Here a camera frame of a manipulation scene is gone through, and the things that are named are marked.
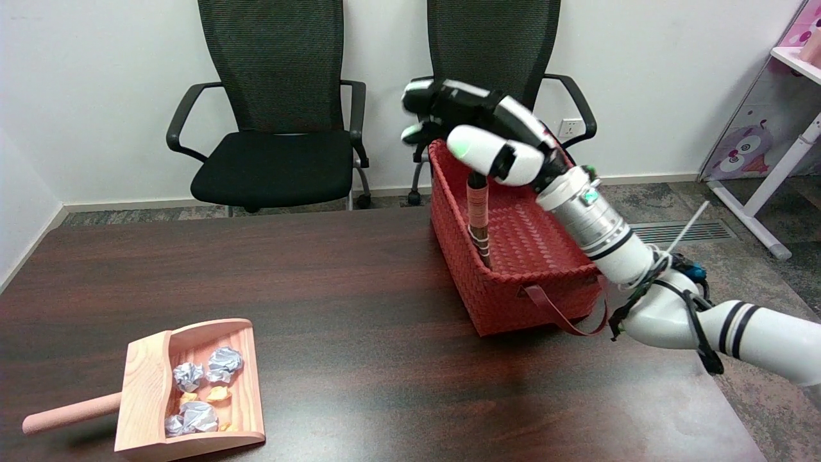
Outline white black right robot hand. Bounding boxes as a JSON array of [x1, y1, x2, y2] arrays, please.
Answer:
[[400, 79, 579, 194]]

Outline small brown straw broom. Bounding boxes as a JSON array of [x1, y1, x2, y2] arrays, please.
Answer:
[[466, 169, 494, 270]]

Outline red woven basket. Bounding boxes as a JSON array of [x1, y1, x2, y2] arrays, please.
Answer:
[[427, 137, 609, 338]]

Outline black mesh office chair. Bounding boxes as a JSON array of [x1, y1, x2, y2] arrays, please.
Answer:
[[409, 0, 598, 207], [166, 0, 372, 216]]

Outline white zip tie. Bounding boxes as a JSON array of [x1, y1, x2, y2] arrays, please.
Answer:
[[663, 200, 711, 259]]

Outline metal floor vent grille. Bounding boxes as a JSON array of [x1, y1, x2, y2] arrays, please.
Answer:
[[627, 220, 738, 246]]

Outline pink cartoon side panel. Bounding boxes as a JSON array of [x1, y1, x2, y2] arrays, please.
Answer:
[[697, 0, 821, 182]]

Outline white desk with pink panel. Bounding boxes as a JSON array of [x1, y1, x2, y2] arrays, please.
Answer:
[[707, 46, 821, 261]]

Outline pink wooden dustpan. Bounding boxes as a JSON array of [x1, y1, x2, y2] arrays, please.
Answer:
[[22, 318, 266, 462]]

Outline large crumpled silver paper ball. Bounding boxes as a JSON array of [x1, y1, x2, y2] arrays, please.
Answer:
[[165, 402, 220, 438]]

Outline black braided elbow cable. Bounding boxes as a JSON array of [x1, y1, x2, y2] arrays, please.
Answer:
[[607, 253, 726, 377]]

